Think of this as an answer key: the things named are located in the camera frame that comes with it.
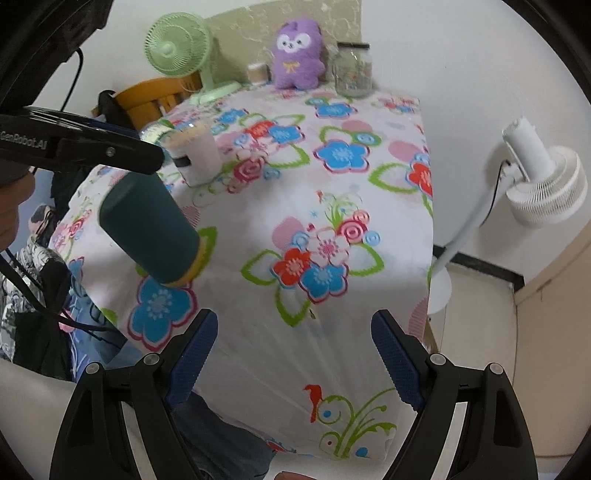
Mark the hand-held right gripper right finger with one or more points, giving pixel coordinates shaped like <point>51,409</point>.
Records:
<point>395,360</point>

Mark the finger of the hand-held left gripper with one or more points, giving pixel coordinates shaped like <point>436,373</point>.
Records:
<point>111,151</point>
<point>115,128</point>

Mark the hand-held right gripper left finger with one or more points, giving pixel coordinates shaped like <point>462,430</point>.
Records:
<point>194,360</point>

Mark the dark teal cup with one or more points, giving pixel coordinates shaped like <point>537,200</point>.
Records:
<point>147,226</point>

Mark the white cup with black band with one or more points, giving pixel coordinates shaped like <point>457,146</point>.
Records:
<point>196,154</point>

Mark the small beige paper cup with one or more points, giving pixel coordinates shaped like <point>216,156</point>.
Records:
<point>257,74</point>

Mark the person's left hand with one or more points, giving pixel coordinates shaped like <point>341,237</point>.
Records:
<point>11,207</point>

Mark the black bag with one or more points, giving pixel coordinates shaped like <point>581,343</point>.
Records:
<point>111,110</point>

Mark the clear plastic bottle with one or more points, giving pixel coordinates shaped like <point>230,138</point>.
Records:
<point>152,131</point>

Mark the wooden chair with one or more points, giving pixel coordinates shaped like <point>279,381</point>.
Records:
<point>147,94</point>

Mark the person's leg in dark pants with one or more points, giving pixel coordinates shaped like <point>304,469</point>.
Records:
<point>221,438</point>

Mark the green desk fan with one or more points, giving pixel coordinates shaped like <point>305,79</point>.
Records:
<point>178,41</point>

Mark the black and white printed cloth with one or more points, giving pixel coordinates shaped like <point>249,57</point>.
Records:
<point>27,277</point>

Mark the beige patterned board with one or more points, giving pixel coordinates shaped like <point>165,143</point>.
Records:
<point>240,32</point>

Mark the floral tablecloth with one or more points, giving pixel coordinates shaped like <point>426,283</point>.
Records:
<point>286,198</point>

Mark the purple plush toy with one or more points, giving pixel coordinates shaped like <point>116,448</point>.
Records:
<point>295,55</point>

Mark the white standing fan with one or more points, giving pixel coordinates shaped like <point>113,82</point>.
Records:
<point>545,184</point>

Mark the glass jar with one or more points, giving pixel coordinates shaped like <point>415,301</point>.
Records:
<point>353,69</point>

